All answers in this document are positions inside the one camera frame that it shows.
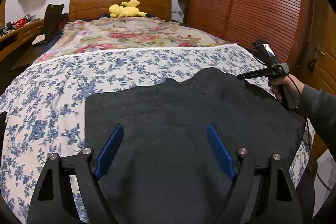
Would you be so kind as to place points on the red basket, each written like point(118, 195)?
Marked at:
point(20, 23)

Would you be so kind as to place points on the wooden louvered wardrobe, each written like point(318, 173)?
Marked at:
point(301, 32)

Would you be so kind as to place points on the dark wooden chair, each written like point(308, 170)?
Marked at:
point(53, 20)

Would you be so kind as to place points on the wooden desk cabinet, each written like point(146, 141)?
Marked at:
point(15, 39)

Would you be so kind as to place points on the person's right forearm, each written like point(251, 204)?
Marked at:
point(320, 108)

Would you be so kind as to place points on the wooden headboard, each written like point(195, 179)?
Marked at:
point(92, 9)

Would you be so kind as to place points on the blue floral bed sheet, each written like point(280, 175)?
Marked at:
point(45, 104)

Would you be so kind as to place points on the black zip jacket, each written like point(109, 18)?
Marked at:
point(164, 170)

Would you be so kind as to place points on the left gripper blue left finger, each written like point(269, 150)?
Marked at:
point(53, 200)

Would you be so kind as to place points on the person's right hand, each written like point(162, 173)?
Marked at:
point(293, 84)

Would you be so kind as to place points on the yellow plush toy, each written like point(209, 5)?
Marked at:
point(126, 9)

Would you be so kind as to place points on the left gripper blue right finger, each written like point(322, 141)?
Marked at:
point(276, 200)

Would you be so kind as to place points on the red floral quilt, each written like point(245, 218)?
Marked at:
point(105, 33)

